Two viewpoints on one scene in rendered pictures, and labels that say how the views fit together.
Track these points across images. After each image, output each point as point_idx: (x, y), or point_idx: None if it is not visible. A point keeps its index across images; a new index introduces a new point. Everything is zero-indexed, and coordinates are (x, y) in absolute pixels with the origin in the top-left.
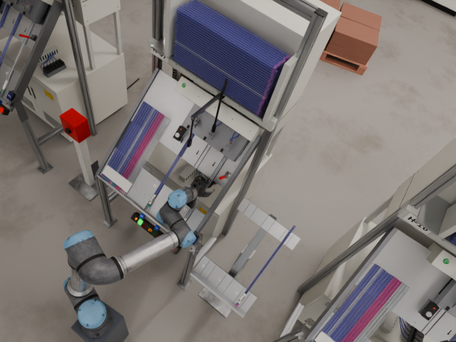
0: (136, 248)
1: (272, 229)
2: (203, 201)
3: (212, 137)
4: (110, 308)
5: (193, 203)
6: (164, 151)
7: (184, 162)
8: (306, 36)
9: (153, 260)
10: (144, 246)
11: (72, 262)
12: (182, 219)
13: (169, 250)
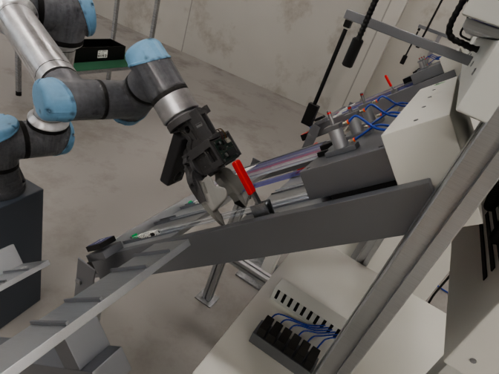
0: (43, 26)
1: (29, 333)
2: (231, 335)
3: (349, 136)
4: (14, 200)
5: (166, 157)
6: (329, 270)
7: (321, 302)
8: None
9: (132, 366)
10: (43, 30)
11: None
12: (105, 90)
13: (30, 69)
